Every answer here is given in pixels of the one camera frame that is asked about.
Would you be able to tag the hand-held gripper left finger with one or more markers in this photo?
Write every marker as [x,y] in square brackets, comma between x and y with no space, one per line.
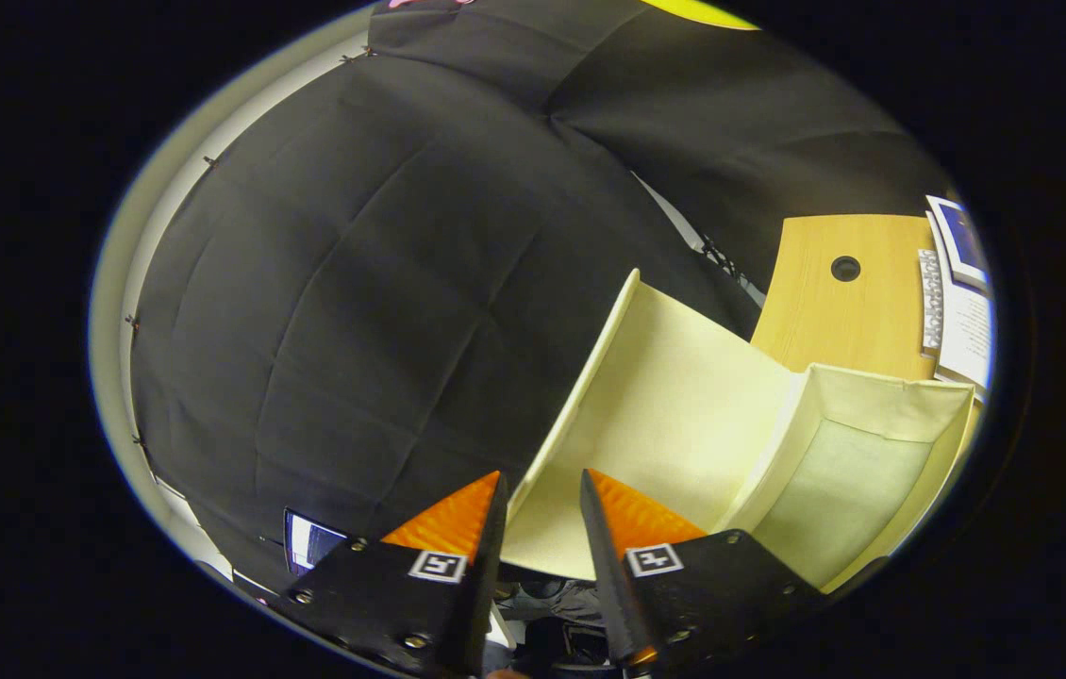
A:
[476,604]

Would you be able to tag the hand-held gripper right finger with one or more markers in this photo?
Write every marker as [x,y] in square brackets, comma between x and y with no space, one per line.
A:
[610,585]

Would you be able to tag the cream fabric storage box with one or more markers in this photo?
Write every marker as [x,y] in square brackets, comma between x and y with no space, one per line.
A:
[674,415]

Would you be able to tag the dark grey cloth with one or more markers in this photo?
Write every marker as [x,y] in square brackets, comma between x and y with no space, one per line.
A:
[552,604]

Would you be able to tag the glowing computer screen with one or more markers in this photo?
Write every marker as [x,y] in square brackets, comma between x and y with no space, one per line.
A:
[311,542]

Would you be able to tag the black backdrop cloth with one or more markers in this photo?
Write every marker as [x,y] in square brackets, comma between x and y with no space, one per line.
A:
[354,330]

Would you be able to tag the large white cover book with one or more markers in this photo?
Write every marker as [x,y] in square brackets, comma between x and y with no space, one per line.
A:
[962,330]

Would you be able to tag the small blue cover book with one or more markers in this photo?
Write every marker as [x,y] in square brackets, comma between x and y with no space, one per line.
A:
[962,236]

